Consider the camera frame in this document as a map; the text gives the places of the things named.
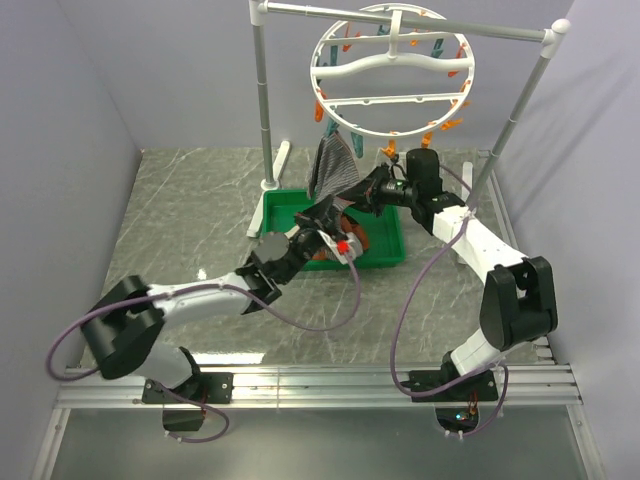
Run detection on orange white underwear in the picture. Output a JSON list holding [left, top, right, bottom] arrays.
[[313, 213, 370, 262]]

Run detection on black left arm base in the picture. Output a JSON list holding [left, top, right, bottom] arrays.
[[141, 372, 234, 405]]

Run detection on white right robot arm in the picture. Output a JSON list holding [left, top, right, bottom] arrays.
[[337, 148, 558, 400]]

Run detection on teal clothes peg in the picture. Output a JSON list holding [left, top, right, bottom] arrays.
[[324, 119, 340, 138], [324, 45, 339, 66], [350, 132, 364, 158]]

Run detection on white grey drying rack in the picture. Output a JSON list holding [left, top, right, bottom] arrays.
[[244, 0, 571, 239]]

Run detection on white round clip hanger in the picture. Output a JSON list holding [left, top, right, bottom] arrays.
[[310, 3, 475, 138]]

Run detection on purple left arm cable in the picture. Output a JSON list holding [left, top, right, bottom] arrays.
[[45, 249, 362, 444]]

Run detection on green plastic tray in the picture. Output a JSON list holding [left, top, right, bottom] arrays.
[[261, 189, 406, 270]]

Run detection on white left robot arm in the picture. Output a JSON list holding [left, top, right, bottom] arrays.
[[81, 196, 345, 402]]

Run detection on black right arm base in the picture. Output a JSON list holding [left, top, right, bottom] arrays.
[[401, 370, 499, 403]]

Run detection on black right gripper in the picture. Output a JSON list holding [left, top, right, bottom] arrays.
[[336, 163, 419, 219]]

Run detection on orange clothes peg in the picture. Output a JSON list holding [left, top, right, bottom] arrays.
[[314, 102, 324, 123], [421, 131, 433, 148], [440, 118, 464, 131], [342, 22, 361, 52], [380, 139, 397, 160]]

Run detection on grey striped boxer underwear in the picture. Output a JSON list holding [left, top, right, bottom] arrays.
[[307, 132, 361, 238]]

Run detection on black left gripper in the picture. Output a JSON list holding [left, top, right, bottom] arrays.
[[279, 194, 339, 283]]

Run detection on aluminium mounting rail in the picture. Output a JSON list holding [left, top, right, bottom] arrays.
[[54, 364, 582, 410]]

